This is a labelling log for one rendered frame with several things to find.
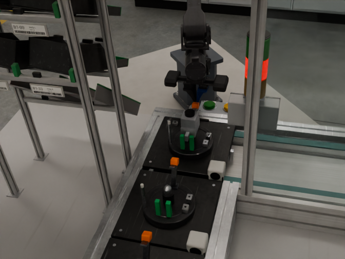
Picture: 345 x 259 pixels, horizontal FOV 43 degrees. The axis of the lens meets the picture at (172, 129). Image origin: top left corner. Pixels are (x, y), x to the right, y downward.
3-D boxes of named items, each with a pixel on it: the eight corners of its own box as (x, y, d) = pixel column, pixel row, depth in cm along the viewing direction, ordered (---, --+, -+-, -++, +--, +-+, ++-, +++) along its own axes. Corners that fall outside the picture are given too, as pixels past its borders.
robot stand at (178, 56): (204, 86, 178) (204, 41, 165) (223, 104, 167) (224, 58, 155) (172, 96, 173) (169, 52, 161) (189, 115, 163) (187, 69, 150)
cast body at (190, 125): (185, 123, 133) (185, 104, 128) (199, 124, 132) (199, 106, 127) (178, 140, 127) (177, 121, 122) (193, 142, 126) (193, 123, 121)
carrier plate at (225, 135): (164, 121, 146) (164, 116, 145) (235, 129, 141) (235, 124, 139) (142, 170, 129) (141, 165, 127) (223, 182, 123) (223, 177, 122)
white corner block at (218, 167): (210, 169, 127) (210, 159, 125) (225, 171, 126) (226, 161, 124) (207, 180, 124) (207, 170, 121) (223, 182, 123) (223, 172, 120)
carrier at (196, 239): (140, 173, 127) (136, 141, 120) (222, 186, 122) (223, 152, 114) (111, 240, 110) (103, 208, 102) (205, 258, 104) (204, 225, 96)
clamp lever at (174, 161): (171, 182, 118) (172, 156, 115) (178, 183, 117) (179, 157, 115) (167, 188, 114) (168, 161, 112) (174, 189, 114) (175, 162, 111)
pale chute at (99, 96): (103, 107, 148) (107, 95, 148) (137, 115, 143) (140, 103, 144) (55, 90, 122) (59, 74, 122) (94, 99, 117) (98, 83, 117)
